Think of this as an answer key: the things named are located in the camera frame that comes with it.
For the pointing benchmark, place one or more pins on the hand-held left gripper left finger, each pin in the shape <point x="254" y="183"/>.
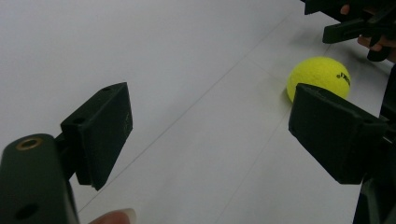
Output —
<point x="99" y="137"/>

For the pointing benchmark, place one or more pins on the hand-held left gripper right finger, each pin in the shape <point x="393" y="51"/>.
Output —
<point x="336" y="140"/>

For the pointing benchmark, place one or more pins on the yellow tennis ball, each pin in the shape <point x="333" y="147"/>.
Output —
<point x="314" y="73"/>

